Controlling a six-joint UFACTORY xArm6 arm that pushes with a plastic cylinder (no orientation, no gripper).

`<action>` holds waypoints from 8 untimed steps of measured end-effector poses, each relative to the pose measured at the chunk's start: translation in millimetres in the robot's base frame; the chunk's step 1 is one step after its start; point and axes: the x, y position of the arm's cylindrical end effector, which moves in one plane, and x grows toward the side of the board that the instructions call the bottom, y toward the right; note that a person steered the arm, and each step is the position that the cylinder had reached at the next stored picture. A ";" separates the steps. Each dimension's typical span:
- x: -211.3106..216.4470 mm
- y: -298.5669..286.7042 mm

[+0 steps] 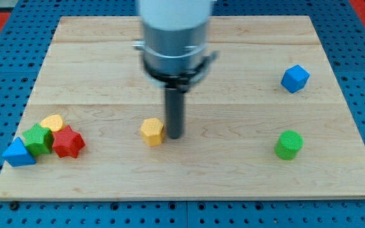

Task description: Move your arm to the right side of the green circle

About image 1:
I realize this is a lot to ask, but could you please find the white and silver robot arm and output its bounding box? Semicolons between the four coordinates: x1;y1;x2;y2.
134;0;219;93

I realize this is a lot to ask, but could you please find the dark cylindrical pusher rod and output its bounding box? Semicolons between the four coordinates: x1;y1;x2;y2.
165;88;184;139

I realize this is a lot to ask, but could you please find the yellow hexagon block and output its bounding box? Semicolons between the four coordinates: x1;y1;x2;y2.
140;118;165;147

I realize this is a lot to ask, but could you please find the light wooden board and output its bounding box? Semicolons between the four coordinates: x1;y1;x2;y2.
0;16;365;201

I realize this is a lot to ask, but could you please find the green cylinder block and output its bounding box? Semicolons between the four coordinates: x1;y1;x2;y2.
274;130;304;160

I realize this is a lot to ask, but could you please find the blue cube block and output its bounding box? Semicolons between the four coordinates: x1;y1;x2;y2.
281;65;310;93

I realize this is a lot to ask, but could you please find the red star block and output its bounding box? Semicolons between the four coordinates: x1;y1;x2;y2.
52;125;86;158

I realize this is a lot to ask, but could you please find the yellow heart block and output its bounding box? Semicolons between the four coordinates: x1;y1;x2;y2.
40;114;65;132

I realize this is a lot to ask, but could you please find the green star block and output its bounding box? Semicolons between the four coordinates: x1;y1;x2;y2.
22;123;54;157

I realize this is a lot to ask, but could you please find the blue triangle block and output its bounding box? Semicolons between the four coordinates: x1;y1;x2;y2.
2;137;36;167

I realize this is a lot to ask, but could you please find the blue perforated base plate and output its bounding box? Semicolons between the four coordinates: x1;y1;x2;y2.
0;0;365;227

